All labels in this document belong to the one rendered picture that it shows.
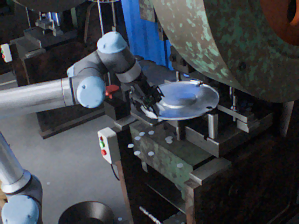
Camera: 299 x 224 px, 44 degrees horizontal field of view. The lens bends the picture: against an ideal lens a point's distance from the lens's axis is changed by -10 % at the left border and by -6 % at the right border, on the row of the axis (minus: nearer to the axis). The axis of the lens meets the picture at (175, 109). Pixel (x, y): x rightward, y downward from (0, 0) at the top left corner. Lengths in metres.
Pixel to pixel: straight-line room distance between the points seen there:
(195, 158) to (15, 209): 0.63
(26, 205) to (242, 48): 0.80
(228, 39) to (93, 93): 0.37
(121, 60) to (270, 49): 0.42
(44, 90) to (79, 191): 1.39
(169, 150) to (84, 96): 0.52
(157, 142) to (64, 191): 1.04
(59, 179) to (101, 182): 0.29
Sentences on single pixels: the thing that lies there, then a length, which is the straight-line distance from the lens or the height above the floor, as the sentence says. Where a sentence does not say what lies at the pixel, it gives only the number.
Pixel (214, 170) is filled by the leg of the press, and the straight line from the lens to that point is 1.31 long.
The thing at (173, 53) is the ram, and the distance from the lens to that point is 1.40.
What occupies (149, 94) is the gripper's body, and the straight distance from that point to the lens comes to 1.20.
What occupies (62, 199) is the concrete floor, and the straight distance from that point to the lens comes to 2.32.
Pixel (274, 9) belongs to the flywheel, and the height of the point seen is 1.18.
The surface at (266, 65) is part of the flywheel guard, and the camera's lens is 0.96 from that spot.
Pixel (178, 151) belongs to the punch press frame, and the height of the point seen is 0.65.
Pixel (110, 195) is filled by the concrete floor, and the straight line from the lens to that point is 2.26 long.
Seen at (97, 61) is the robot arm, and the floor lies 1.06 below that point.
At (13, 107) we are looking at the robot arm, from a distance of 1.03.
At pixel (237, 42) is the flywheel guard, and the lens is 0.86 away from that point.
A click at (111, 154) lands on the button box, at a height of 0.54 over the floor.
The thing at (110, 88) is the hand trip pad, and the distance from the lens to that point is 1.65.
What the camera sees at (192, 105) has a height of 0.78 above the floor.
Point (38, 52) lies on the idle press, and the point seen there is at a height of 0.63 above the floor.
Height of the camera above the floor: 1.44
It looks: 28 degrees down
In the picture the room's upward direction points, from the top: 5 degrees counter-clockwise
